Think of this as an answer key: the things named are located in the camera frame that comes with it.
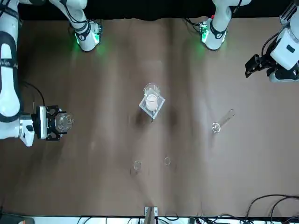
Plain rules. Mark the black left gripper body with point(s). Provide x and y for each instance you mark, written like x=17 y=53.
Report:
x=268 y=63

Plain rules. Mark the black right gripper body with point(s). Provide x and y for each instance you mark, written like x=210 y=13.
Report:
x=50 y=123

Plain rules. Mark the glass conical flask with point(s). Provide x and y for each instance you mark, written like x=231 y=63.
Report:
x=65 y=121

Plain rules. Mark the glass graduated cylinder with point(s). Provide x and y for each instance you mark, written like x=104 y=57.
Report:
x=218 y=126

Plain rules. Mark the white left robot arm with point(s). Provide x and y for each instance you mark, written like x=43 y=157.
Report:
x=217 y=28

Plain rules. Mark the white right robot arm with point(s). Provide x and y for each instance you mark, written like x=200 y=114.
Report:
x=9 y=70

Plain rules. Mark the small glass beaker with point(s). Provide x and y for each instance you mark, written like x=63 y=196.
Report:
x=137 y=166
x=167 y=161

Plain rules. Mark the large glass beaker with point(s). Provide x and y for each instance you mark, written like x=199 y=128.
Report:
x=153 y=93

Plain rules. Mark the tripod stand with white mesh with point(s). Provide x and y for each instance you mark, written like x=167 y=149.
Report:
x=158 y=105

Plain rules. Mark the aluminium frame post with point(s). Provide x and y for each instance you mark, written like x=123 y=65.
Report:
x=150 y=214
x=288 y=11

